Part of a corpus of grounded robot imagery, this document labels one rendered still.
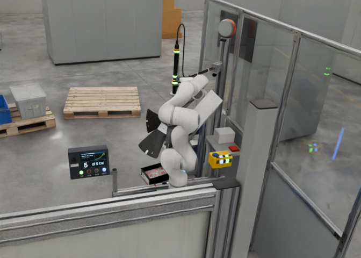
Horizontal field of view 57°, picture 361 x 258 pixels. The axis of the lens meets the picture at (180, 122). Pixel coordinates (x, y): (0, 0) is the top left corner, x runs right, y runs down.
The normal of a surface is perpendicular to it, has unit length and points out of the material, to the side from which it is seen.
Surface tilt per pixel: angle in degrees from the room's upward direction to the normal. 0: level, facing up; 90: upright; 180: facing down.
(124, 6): 90
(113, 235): 90
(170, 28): 90
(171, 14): 90
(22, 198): 0
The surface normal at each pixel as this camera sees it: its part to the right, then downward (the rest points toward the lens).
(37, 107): 0.54, 0.49
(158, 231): 0.30, 0.44
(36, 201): 0.06, -0.89
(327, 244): -0.95, 0.08
